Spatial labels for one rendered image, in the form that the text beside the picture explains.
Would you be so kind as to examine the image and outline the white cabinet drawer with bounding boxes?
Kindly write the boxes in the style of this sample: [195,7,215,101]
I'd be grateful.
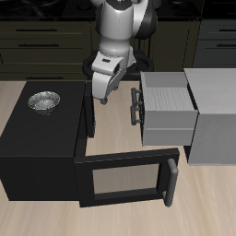
[139,70,200,148]

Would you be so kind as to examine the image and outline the grey microwave door handle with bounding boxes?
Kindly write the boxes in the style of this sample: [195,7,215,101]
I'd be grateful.
[162,159,180,208]

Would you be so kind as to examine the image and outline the dark kitchen cupboards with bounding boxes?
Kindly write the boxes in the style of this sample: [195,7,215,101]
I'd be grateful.
[0,19,197,82]

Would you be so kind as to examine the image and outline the dark grey drawer handle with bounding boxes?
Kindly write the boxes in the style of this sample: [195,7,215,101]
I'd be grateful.
[130,87,145,126]

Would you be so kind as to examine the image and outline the grey speckled bowl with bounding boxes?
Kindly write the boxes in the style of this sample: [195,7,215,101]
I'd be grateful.
[27,90,62,116]

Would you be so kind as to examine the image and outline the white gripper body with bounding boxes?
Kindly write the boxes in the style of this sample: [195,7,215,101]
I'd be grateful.
[90,57,130,100]

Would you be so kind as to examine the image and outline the grey kitchen drawer unit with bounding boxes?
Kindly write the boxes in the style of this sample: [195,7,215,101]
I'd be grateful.
[193,18,236,69]

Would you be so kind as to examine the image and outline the black microwave door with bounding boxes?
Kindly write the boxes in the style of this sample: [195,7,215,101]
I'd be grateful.
[73,147,181,208]

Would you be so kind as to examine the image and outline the flat black base plate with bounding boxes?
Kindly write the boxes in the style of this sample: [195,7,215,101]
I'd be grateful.
[81,50,156,78]

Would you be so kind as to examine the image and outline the white cabinet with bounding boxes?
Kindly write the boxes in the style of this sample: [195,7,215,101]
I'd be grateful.
[183,67,236,167]

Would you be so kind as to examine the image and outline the black microwave oven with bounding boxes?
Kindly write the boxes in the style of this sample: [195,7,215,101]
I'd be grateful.
[0,80,181,208]

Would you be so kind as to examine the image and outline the black kitchen countertop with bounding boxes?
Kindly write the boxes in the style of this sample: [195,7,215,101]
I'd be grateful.
[0,0,236,22]

